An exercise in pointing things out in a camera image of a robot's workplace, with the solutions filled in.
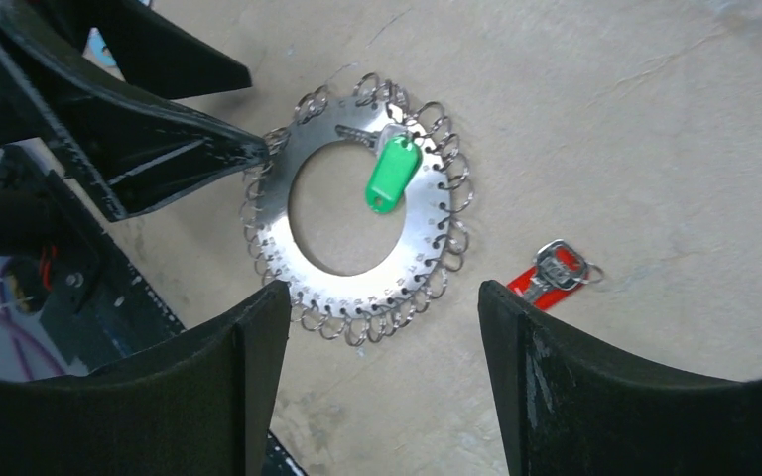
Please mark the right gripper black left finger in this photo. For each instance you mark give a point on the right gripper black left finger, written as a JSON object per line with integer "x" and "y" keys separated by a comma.
{"x": 200, "y": 403}

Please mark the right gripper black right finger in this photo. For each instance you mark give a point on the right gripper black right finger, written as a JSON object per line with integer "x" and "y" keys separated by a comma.
{"x": 569, "y": 403}

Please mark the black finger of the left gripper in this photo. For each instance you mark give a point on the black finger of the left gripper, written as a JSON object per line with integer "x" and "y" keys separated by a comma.
{"x": 151, "y": 52}
{"x": 132, "y": 151}

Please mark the keys with red green tags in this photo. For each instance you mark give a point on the keys with red green tags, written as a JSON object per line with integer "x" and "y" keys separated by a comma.
{"x": 557, "y": 271}

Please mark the silver disc with keyrings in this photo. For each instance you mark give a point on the silver disc with keyrings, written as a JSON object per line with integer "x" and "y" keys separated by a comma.
{"x": 375, "y": 304}

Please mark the key with green tag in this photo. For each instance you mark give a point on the key with green tag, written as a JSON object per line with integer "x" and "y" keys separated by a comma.
{"x": 398, "y": 157}

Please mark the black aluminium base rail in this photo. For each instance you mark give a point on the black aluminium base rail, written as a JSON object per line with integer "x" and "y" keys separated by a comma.
{"x": 99, "y": 300}

